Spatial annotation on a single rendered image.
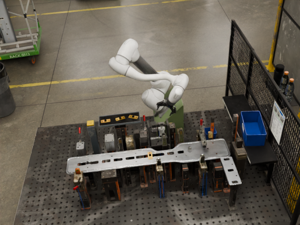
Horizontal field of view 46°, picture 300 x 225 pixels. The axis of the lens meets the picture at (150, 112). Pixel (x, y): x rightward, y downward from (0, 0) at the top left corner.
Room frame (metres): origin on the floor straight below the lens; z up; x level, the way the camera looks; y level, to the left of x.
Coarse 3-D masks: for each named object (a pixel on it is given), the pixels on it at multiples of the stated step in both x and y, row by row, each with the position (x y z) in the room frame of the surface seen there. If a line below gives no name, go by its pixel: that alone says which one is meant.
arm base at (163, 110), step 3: (165, 99) 2.91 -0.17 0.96; (162, 108) 2.76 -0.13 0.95; (165, 108) 2.77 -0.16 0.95; (168, 108) 2.76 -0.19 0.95; (159, 111) 2.76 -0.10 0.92; (162, 111) 2.76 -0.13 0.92; (165, 111) 2.75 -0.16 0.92; (156, 114) 2.80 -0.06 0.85; (159, 114) 2.77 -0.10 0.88; (162, 114) 2.75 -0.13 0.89; (159, 117) 2.74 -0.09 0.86
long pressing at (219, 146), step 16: (192, 144) 2.18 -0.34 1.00; (208, 144) 2.16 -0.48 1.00; (224, 144) 2.15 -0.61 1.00; (80, 160) 2.11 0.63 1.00; (96, 160) 2.09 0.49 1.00; (112, 160) 2.08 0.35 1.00; (128, 160) 2.06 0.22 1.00; (144, 160) 2.04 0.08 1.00; (176, 160) 2.01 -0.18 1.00; (192, 160) 2.00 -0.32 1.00
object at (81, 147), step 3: (78, 144) 2.25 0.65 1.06; (81, 144) 2.24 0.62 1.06; (84, 144) 2.26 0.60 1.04; (78, 147) 2.21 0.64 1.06; (81, 147) 2.20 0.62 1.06; (84, 147) 2.22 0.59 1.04; (78, 150) 2.19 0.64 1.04; (81, 150) 2.19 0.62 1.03; (84, 150) 2.20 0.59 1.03; (78, 153) 2.19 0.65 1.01; (81, 153) 2.19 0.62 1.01; (84, 153) 2.19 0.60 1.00; (84, 162) 2.20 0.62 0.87; (84, 174) 2.19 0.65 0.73; (87, 174) 2.19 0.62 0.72
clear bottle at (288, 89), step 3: (291, 81) 2.13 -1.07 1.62; (288, 84) 2.14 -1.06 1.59; (291, 84) 2.13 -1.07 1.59; (288, 87) 2.12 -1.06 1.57; (291, 87) 2.12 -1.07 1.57; (294, 87) 2.13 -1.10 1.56; (285, 90) 2.14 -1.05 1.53; (288, 90) 2.12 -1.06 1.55; (291, 90) 2.11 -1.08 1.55; (285, 93) 2.13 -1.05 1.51; (288, 93) 2.12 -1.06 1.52; (291, 93) 2.11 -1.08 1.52; (285, 96) 2.13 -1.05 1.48; (288, 96) 2.11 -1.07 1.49; (291, 96) 2.11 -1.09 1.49; (288, 99) 2.11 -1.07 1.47; (291, 99) 2.12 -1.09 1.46
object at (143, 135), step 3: (141, 132) 2.31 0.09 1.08; (144, 132) 2.31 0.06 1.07; (141, 135) 2.27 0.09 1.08; (144, 135) 2.26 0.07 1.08; (141, 138) 2.25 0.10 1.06; (144, 138) 2.25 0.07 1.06; (147, 138) 2.29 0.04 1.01; (141, 141) 2.25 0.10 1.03; (144, 141) 2.25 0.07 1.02; (147, 141) 2.25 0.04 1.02; (141, 144) 2.25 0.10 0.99; (144, 144) 2.25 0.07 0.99; (147, 144) 2.25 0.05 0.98; (144, 147) 2.26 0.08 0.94; (147, 147) 2.26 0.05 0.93; (144, 156) 2.25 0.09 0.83; (147, 156) 2.26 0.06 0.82; (147, 165) 2.25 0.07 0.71
